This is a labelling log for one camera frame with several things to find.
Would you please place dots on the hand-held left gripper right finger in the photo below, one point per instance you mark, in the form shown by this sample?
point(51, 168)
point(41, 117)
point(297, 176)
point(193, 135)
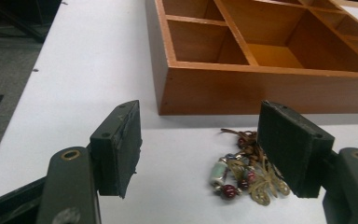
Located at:
point(292, 149)

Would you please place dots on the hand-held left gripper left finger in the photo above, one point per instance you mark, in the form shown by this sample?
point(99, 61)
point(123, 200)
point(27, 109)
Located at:
point(118, 149)

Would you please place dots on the wooden compartment box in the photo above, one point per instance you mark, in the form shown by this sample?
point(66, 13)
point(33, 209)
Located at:
point(261, 59)

